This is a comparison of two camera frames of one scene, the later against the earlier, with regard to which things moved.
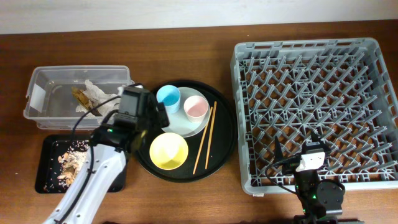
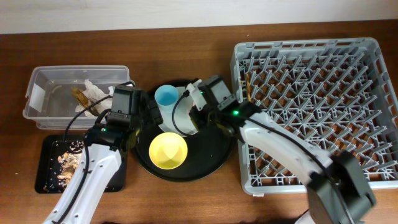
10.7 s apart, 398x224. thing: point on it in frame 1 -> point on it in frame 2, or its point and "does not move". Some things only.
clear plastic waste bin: x=74 y=97 does not move
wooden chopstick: x=210 y=135 -> x=249 y=90
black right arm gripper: x=290 y=165 -> x=198 y=117
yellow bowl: x=168 y=151 does not move
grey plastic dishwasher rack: x=342 y=90 does not move
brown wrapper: x=83 y=97 does not move
